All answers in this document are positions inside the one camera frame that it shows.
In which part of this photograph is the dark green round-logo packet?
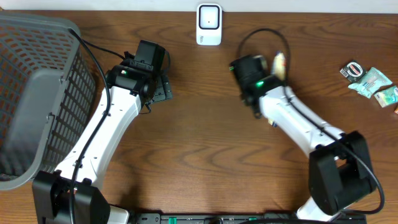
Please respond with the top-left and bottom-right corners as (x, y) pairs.
(340, 60), (367, 83)

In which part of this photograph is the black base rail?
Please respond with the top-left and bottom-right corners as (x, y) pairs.
(127, 210), (368, 224)

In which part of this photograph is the cream blue snack bag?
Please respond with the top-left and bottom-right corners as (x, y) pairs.
(268, 52), (287, 127)

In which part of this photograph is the green Kleenex tissue pack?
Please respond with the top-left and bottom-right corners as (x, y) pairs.
(374, 86), (397, 108)

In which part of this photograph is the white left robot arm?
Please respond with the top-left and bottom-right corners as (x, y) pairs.
(32, 65), (172, 223)

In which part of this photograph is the grey plastic mesh basket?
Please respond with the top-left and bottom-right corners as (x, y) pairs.
(1, 12), (96, 190)

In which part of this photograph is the white barcode scanner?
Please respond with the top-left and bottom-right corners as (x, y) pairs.
(196, 3), (223, 46)

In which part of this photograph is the mint green snack packet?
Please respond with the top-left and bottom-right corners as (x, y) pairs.
(348, 67), (392, 98)

